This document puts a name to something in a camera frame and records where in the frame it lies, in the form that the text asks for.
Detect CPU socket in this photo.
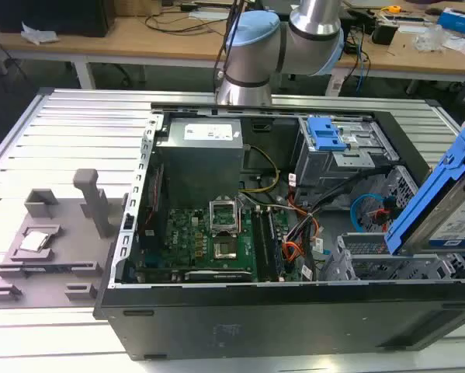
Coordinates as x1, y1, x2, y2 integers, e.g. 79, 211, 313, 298
212, 240, 239, 261

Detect black RAM stick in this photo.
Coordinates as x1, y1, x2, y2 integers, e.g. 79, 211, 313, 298
265, 209, 286, 281

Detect blue plastic drive latch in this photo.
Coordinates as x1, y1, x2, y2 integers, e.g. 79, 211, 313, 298
305, 116, 352, 152

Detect metal socket cover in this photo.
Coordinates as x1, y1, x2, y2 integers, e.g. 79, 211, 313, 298
209, 198, 241, 235

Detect metal disk bay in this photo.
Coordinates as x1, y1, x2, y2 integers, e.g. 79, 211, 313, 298
324, 232, 465, 281

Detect yellow black power wires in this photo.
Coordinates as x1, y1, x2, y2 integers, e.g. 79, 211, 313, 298
241, 145, 280, 193

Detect metal drive cage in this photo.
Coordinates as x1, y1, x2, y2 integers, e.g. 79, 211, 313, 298
295, 114, 399, 190

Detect clear plastic packaging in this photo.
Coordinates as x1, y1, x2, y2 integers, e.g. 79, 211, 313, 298
413, 24, 456, 52

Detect green motherboard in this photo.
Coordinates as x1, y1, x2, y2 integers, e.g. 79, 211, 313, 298
137, 207, 292, 284

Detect blue disk wire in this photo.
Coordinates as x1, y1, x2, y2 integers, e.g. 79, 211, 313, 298
349, 193, 393, 235

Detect small black device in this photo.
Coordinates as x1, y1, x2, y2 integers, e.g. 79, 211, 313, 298
371, 19, 400, 45

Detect blue cardboard box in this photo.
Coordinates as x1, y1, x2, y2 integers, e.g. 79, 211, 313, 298
436, 7, 465, 31

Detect grey parts rack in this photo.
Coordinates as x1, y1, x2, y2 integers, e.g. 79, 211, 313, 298
0, 168, 134, 310

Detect black open PC case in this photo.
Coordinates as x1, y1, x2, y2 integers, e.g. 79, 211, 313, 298
93, 101, 465, 362

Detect black graphics card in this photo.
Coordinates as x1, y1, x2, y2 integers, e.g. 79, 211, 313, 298
137, 267, 253, 284

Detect hanging blue cable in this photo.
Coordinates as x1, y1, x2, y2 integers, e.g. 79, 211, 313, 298
355, 37, 373, 93

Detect grey power supply unit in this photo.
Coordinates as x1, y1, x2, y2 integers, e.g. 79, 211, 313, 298
154, 117, 245, 197

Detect orange wire bundle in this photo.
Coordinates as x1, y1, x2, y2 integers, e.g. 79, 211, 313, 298
283, 215, 319, 270

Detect wooden desk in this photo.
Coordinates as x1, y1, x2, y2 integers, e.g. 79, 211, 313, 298
0, 0, 465, 92

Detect black box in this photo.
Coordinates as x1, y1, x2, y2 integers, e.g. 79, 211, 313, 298
0, 0, 116, 38

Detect hard disk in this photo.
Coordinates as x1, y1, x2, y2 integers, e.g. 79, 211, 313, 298
384, 115, 465, 257

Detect red disk wire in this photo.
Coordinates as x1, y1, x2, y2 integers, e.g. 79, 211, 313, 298
370, 197, 397, 227

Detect silver CPU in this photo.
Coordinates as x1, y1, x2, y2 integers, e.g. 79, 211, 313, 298
19, 231, 51, 252

